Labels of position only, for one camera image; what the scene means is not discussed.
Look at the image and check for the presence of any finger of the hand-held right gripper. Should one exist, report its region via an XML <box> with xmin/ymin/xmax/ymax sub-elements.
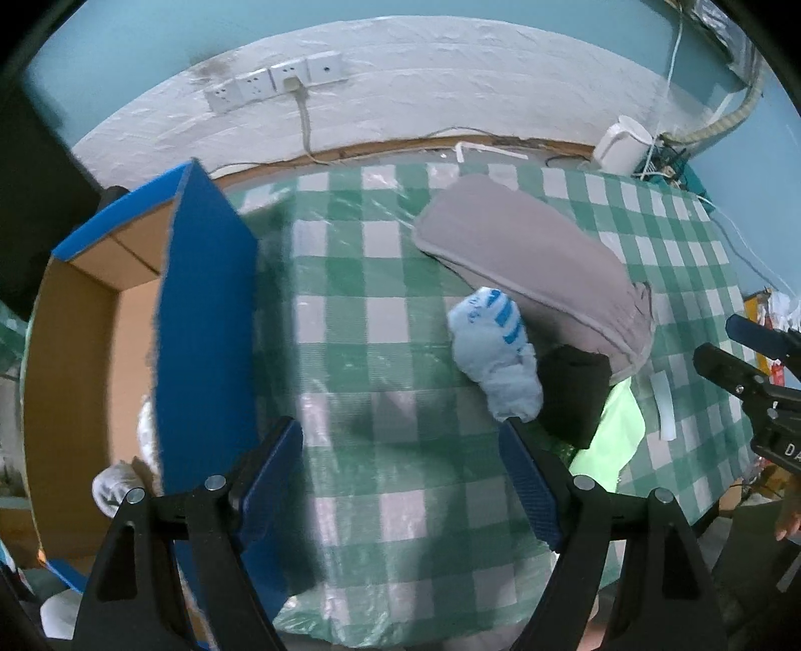
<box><xmin>726</xmin><ymin>314</ymin><xmax>801</xmax><ymax>362</ymax></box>
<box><xmin>692</xmin><ymin>343</ymin><xmax>801</xmax><ymax>417</ymax></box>

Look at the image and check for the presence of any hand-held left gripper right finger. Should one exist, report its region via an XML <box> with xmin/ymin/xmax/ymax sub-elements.
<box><xmin>499</xmin><ymin>416</ymin><xmax>730</xmax><ymax>651</ymax></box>

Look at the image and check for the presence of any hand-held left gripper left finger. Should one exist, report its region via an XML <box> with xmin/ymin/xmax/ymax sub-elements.
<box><xmin>74</xmin><ymin>416</ymin><xmax>304</xmax><ymax>651</ymax></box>

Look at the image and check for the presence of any light green cloth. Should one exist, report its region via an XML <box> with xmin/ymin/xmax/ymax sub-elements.
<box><xmin>566</xmin><ymin>379</ymin><xmax>647</xmax><ymax>495</ymax></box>

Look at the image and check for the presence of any black cloth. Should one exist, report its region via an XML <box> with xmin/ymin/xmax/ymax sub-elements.
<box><xmin>538</xmin><ymin>344</ymin><xmax>614</xmax><ymax>450</ymax></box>

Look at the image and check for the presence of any light blue sock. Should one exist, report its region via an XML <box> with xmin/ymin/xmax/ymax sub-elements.
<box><xmin>447</xmin><ymin>286</ymin><xmax>544</xmax><ymax>423</ymax></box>

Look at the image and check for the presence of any blue cardboard box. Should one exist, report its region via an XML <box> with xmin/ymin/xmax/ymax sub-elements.
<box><xmin>22</xmin><ymin>159</ymin><xmax>320</xmax><ymax>645</ymax></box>

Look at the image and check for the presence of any grey cloth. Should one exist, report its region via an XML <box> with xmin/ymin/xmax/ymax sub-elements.
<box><xmin>412</xmin><ymin>174</ymin><xmax>657</xmax><ymax>384</ymax></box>

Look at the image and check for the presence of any person's right hand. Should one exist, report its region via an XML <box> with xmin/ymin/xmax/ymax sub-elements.
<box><xmin>774</xmin><ymin>494</ymin><xmax>801</xmax><ymax>542</ymax></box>

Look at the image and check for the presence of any yellow packet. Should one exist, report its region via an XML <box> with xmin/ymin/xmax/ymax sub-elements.
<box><xmin>744</xmin><ymin>289</ymin><xmax>801</xmax><ymax>389</ymax></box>

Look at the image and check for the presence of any white paper strip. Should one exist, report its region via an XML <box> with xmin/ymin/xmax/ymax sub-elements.
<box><xmin>649</xmin><ymin>369</ymin><xmax>678</xmax><ymax>442</ymax></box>

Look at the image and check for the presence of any green checked tablecloth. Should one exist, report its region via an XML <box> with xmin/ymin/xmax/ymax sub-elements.
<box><xmin>213</xmin><ymin>159</ymin><xmax>758</xmax><ymax>645</ymax></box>

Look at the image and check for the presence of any white sock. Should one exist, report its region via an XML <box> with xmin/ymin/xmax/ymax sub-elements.
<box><xmin>93</xmin><ymin>462</ymin><xmax>148</xmax><ymax>517</ymax></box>

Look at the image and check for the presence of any white electric kettle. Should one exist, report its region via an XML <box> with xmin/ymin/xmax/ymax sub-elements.
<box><xmin>591</xmin><ymin>116</ymin><xmax>652</xmax><ymax>175</ymax></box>

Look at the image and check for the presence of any white plastic trunking piece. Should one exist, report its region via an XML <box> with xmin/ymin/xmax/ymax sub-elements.
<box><xmin>456</xmin><ymin>141</ymin><xmax>530</xmax><ymax>165</ymax></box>

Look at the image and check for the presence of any black cabinet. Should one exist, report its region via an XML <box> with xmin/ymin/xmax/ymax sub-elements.
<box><xmin>0</xmin><ymin>81</ymin><xmax>104</xmax><ymax>314</ymax></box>

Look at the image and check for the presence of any grey ribbed hose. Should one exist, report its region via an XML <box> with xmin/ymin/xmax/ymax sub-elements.
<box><xmin>688</xmin><ymin>59</ymin><xmax>765</xmax><ymax>144</ymax></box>

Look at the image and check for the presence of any white plug with cable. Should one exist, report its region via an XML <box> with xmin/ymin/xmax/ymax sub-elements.
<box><xmin>283</xmin><ymin>76</ymin><xmax>326</xmax><ymax>165</ymax></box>

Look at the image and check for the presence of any white wall socket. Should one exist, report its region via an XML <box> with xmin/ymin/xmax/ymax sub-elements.
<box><xmin>305</xmin><ymin>53</ymin><xmax>344</xmax><ymax>84</ymax></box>
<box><xmin>205</xmin><ymin>84</ymin><xmax>242</xmax><ymax>114</ymax></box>
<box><xmin>270</xmin><ymin>61</ymin><xmax>309</xmax><ymax>94</ymax></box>
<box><xmin>236</xmin><ymin>72</ymin><xmax>274</xmax><ymax>102</ymax></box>

